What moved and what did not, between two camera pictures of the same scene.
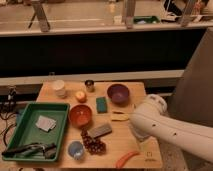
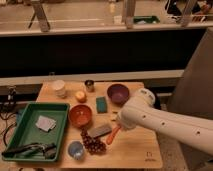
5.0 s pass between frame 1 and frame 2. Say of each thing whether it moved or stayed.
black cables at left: stayed
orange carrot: moved
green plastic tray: stayed
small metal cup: stayed
